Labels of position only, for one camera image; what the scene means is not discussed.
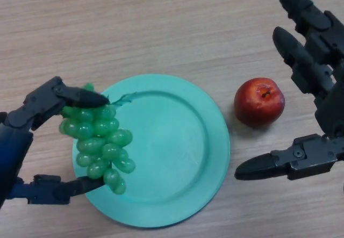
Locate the red apple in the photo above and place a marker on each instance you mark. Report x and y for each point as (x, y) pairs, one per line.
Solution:
(258, 103)

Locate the green round plate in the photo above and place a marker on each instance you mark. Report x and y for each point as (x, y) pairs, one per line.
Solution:
(172, 152)

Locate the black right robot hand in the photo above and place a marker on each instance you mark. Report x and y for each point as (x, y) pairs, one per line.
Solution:
(330, 109)

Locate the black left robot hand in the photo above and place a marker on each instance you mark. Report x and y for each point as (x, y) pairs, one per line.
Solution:
(16, 141)

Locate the green grape bunch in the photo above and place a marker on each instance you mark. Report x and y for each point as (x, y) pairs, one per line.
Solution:
(99, 138)

